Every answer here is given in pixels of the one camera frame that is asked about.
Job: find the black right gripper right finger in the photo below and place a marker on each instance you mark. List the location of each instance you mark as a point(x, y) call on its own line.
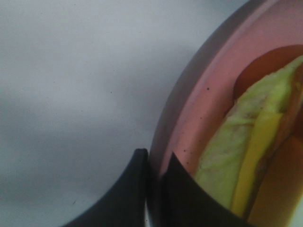
point(185, 204)

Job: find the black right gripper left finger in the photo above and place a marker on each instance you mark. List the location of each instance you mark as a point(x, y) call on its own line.
point(124, 204)

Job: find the sandwich with lettuce and cheese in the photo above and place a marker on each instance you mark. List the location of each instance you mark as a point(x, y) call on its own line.
point(268, 95)

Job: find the pink round plate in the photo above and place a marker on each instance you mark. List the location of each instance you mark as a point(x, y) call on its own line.
point(203, 94)

